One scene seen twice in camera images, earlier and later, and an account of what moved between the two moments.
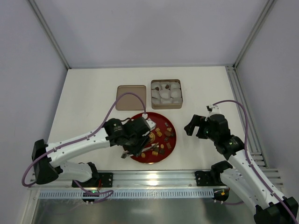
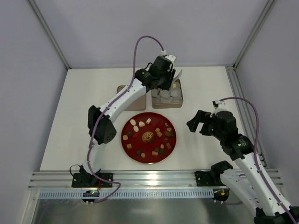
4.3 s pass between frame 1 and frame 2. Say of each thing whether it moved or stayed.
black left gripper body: moved
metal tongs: moved
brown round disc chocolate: stayed
